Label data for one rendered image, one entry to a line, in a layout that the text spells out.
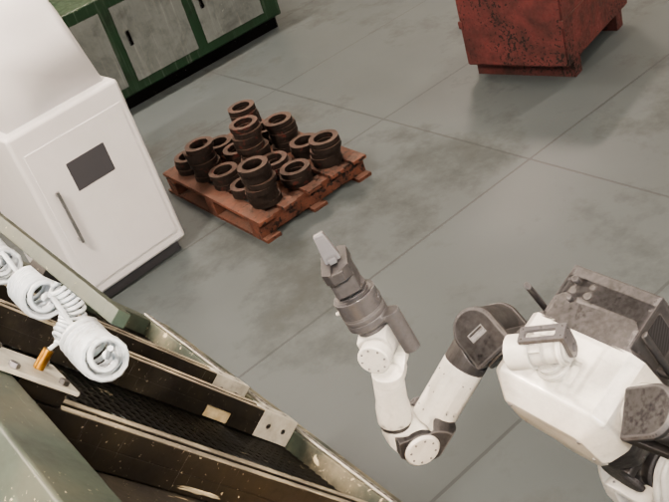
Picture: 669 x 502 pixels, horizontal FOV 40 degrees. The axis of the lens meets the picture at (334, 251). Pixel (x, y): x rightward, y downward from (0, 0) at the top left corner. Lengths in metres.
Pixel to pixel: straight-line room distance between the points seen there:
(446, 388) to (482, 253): 2.52
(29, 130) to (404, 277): 1.93
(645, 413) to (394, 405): 0.51
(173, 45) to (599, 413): 6.15
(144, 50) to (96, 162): 2.67
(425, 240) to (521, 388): 2.86
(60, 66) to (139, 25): 2.59
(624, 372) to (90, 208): 3.56
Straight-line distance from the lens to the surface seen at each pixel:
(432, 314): 4.09
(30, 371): 1.31
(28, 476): 0.99
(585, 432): 1.70
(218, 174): 5.42
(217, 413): 2.25
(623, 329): 1.73
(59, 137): 4.69
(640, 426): 1.63
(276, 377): 4.05
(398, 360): 1.86
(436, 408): 1.92
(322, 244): 1.70
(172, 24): 7.45
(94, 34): 7.17
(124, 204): 4.93
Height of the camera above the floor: 2.53
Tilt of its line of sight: 33 degrees down
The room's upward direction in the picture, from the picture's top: 19 degrees counter-clockwise
